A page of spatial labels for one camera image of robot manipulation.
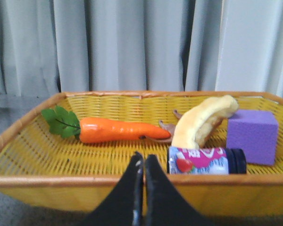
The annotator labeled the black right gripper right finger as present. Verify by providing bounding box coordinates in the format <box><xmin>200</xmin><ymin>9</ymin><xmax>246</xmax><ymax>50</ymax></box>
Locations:
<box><xmin>145</xmin><ymin>154</ymin><xmax>214</xmax><ymax>226</ymax></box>

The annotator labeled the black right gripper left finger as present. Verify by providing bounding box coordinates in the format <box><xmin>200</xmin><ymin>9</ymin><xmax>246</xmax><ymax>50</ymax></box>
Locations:
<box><xmin>83</xmin><ymin>152</ymin><xmax>143</xmax><ymax>226</ymax></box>

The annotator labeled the pink labelled drink bottle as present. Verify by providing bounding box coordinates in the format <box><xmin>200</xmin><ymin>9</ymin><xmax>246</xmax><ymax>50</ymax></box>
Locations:
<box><xmin>167</xmin><ymin>146</ymin><xmax>247</xmax><ymax>175</ymax></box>

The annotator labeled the peeled toy banana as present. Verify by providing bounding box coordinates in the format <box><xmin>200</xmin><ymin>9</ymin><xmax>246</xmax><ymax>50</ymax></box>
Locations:
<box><xmin>159</xmin><ymin>95</ymin><xmax>239</xmax><ymax>149</ymax></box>

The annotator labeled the orange toy carrot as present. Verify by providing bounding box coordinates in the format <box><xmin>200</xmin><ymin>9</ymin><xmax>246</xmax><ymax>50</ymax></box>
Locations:
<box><xmin>41</xmin><ymin>105</ymin><xmax>171</xmax><ymax>144</ymax></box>

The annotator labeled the yellow woven basket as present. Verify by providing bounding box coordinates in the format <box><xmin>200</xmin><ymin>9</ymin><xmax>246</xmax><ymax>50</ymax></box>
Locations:
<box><xmin>0</xmin><ymin>91</ymin><xmax>283</xmax><ymax>217</ymax></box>

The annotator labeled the purple foam block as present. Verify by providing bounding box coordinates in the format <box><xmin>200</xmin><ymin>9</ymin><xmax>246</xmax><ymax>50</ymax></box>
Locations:
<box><xmin>226</xmin><ymin>109</ymin><xmax>279</xmax><ymax>166</ymax></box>

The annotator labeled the grey curtain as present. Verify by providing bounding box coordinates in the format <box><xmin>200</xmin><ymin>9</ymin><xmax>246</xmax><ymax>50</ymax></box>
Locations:
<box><xmin>0</xmin><ymin>0</ymin><xmax>283</xmax><ymax>97</ymax></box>

